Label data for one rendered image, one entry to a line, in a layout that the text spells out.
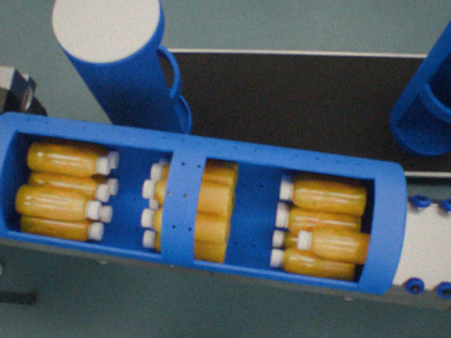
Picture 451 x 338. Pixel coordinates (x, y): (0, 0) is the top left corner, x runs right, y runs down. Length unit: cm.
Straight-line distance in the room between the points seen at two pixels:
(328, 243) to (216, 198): 25
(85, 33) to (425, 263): 102
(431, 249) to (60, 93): 176
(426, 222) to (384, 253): 35
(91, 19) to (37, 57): 124
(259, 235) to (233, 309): 98
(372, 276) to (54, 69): 189
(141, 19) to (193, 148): 45
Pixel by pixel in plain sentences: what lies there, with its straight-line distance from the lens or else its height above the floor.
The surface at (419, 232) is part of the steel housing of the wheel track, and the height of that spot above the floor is 93.
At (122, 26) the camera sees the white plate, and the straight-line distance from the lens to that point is 152.
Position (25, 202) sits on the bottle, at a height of 113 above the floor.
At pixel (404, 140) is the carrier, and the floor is 21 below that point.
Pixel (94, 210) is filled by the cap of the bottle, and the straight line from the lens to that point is 128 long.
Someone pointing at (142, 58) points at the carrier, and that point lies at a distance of 152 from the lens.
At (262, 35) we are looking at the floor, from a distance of 264.
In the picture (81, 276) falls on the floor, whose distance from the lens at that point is 244.
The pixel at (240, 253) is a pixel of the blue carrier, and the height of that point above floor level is 99.
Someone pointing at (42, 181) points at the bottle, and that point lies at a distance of 137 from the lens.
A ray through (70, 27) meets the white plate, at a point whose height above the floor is 104.
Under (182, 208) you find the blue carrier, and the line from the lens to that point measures 114.
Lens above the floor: 234
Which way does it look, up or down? 75 degrees down
